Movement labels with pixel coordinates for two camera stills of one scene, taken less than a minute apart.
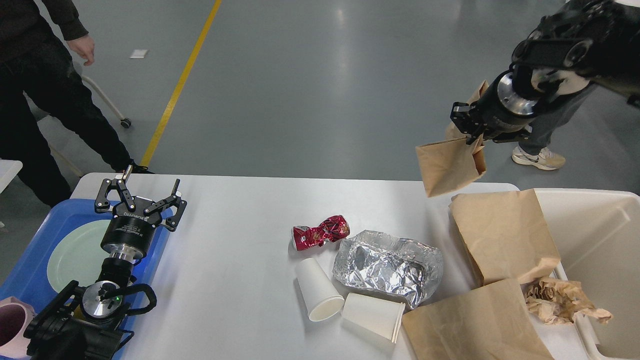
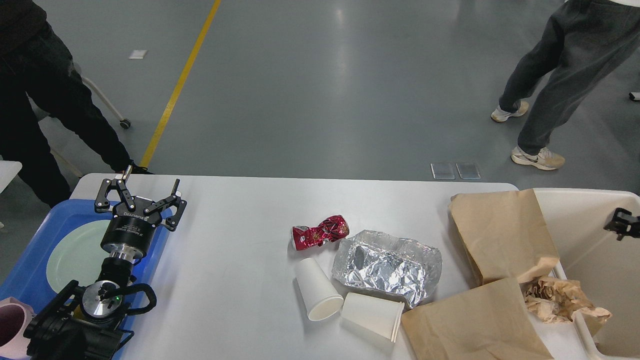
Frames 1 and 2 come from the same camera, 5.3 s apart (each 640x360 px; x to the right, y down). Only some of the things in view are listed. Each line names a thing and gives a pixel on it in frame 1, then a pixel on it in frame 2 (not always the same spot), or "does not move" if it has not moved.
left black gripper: (130, 233) does not move
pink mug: (15, 315) does not move
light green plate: (78, 257) does not move
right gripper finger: (466, 118) -> (623, 223)
